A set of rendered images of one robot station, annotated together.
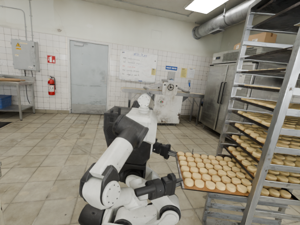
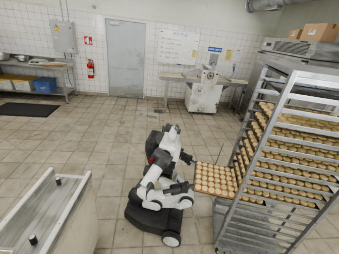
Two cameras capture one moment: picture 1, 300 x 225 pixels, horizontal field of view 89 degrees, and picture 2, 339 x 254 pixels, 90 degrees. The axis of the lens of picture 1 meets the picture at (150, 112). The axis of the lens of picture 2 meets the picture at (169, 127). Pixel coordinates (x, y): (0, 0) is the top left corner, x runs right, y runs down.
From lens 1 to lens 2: 0.69 m
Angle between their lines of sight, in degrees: 16
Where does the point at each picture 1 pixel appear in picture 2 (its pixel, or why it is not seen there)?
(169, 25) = not seen: outside the picture
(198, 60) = (248, 39)
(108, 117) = (148, 143)
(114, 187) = (152, 192)
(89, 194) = (140, 194)
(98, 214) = not seen: hidden behind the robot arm
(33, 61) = (72, 44)
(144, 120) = (171, 148)
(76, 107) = (114, 90)
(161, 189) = (178, 190)
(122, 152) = (156, 174)
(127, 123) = (160, 155)
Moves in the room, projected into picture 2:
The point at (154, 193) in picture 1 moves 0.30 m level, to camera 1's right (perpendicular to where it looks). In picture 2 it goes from (174, 192) to (211, 200)
